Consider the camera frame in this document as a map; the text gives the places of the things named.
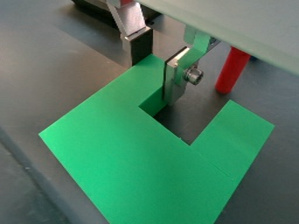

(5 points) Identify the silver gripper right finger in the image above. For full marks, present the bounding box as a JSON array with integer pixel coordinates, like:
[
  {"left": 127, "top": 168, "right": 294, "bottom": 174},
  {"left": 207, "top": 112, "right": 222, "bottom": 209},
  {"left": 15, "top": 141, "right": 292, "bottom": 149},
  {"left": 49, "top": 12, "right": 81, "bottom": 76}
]
[{"left": 162, "top": 24, "right": 220, "bottom": 107}]

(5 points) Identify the black angle bracket fixture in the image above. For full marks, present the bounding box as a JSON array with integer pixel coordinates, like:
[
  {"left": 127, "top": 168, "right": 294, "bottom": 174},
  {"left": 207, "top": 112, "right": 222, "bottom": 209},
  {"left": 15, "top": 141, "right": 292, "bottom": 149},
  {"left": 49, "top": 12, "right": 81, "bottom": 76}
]
[{"left": 71, "top": 0, "right": 160, "bottom": 28}]

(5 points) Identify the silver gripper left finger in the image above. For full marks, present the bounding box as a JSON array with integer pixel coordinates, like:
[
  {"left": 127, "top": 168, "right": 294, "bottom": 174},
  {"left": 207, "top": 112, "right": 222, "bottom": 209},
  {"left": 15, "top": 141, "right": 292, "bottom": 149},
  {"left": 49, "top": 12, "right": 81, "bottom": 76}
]
[{"left": 107, "top": 0, "right": 154, "bottom": 67}]

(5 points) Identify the red hexagonal peg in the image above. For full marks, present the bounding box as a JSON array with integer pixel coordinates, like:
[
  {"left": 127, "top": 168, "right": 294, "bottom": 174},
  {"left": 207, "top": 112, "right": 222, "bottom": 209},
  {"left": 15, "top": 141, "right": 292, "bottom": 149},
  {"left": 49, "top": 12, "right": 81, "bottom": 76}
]
[{"left": 215, "top": 47, "right": 251, "bottom": 94}]

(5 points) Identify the green U-shaped block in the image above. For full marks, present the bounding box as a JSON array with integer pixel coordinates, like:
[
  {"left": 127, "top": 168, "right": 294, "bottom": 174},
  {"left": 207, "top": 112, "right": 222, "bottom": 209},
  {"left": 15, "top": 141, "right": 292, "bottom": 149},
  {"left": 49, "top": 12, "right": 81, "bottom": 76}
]
[{"left": 37, "top": 53, "right": 276, "bottom": 224}]

